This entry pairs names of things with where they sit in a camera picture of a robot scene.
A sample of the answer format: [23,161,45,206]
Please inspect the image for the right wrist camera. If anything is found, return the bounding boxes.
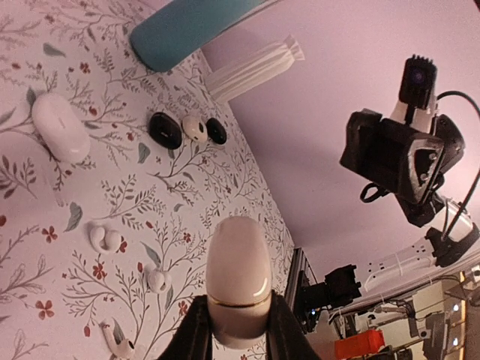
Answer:
[390,55,437,134]

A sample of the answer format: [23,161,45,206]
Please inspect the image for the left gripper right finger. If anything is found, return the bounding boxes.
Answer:
[265,290,319,360]

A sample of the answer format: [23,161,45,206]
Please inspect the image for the orange box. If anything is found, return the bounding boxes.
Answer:
[334,329,386,359]

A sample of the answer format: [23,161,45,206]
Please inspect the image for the black oval case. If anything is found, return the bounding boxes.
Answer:
[205,118,227,145]

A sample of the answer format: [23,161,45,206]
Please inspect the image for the white ear-hook earbud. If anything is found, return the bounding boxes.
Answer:
[145,264,172,294]
[88,222,122,255]

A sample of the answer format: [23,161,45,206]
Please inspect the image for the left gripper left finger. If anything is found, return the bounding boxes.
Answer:
[157,295,213,360]

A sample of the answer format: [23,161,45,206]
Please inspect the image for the cream earbud charging case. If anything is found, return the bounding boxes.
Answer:
[205,216,272,350]

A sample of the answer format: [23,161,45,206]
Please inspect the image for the white stem earbud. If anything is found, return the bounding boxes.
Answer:
[100,318,135,359]

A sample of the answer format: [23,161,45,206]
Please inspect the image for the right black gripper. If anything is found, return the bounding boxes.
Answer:
[340,109,465,227]

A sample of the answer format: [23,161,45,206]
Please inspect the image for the white and black earbud case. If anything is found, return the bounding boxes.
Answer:
[181,115,208,143]

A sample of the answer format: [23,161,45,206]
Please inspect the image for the white oval charging case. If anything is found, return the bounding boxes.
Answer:
[31,92,91,164]

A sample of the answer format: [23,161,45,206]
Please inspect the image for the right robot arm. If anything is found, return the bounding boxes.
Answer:
[340,109,479,295]

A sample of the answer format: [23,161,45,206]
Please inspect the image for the teal plastic cup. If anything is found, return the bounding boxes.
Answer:
[129,0,268,73]

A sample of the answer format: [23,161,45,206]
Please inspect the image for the white pleated vase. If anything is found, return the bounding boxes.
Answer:
[205,35,305,104]

